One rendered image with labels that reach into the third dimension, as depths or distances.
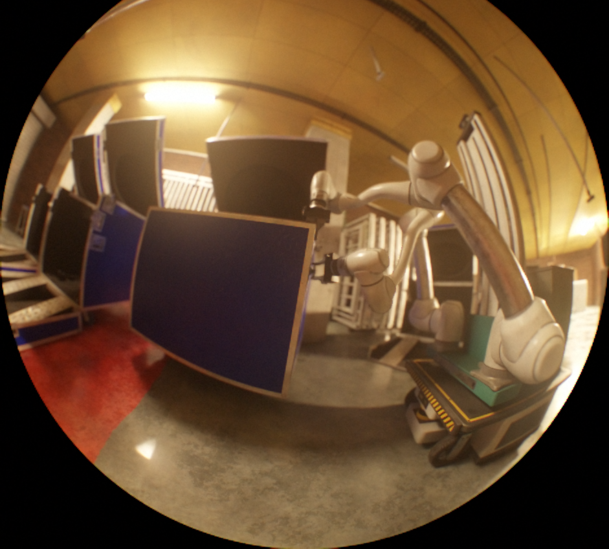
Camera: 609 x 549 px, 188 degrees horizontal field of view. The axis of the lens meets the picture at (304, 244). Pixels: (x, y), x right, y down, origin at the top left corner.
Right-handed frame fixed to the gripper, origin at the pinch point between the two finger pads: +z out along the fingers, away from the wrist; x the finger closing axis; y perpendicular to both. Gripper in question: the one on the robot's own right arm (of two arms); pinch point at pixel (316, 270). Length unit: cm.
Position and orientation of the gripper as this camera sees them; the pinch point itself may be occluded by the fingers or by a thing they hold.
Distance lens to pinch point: 92.0
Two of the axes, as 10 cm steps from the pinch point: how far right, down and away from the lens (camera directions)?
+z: -6.2, 2.1, 7.5
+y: -7.8, -3.0, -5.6
